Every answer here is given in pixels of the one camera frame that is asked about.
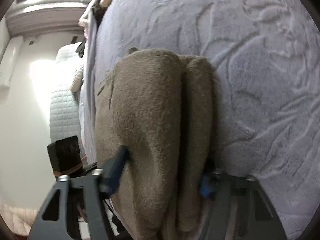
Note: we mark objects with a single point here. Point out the pink small garment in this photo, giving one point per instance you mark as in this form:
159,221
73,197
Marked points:
84,23

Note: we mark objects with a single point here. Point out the lavender smooth blanket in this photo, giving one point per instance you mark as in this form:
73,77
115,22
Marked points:
87,95

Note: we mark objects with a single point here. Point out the white air conditioner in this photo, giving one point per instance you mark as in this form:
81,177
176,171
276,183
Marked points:
9,60

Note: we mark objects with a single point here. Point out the white pillow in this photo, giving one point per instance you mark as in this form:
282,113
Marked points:
77,79

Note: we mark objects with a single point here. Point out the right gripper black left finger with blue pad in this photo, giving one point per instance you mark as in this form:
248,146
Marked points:
57,217

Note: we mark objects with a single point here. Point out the brown knit sweater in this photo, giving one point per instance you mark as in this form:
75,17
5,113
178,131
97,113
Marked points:
160,106

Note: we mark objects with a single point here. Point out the grey quilted headboard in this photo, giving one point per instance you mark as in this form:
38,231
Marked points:
64,119

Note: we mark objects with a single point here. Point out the lavender embossed bed cover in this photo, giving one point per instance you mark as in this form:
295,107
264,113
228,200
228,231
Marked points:
265,54

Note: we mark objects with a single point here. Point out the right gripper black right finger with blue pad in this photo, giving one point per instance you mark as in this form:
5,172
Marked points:
239,209

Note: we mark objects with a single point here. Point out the black object by pillow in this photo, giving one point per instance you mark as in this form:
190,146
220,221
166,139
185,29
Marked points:
81,48

